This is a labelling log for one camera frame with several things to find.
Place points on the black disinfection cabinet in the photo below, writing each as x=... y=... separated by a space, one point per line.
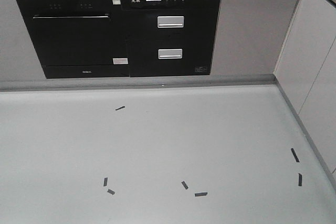
x=144 y=38

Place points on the black tape strip middle lower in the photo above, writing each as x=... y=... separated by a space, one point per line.
x=200 y=194

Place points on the black tape strip left upper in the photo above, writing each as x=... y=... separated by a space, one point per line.
x=105 y=181

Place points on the black tape strip left lower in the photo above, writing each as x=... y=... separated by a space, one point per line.
x=111 y=191

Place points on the black built-in dishwasher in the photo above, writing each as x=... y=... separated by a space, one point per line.
x=76 y=38

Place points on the grey cabinet door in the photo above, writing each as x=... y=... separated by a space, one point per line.
x=249 y=36

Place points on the black tape strip right upper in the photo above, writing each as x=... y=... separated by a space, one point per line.
x=295 y=155

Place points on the white side cabinet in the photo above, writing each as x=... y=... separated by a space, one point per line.
x=305 y=72

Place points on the black tape strip right lower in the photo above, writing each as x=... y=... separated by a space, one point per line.
x=299 y=179

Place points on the lower silver drawer handle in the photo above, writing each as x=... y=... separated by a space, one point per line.
x=170 y=53

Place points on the silver drawer handle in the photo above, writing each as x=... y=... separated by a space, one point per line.
x=170 y=53
x=170 y=21

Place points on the upper silver drawer handle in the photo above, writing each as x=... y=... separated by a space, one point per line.
x=170 y=21

